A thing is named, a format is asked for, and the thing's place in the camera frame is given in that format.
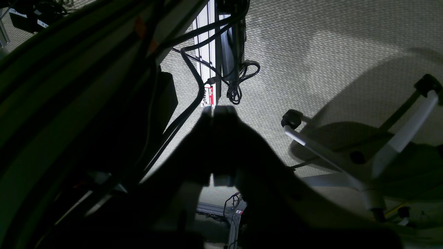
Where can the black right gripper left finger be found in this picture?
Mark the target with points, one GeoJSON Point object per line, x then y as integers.
{"type": "Point", "coordinates": [172, 191]}

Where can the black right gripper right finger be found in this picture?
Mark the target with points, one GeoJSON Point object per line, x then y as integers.
{"type": "Point", "coordinates": [262, 178]}

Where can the white office chair base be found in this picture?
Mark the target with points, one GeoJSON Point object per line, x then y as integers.
{"type": "Point", "coordinates": [377, 162]}

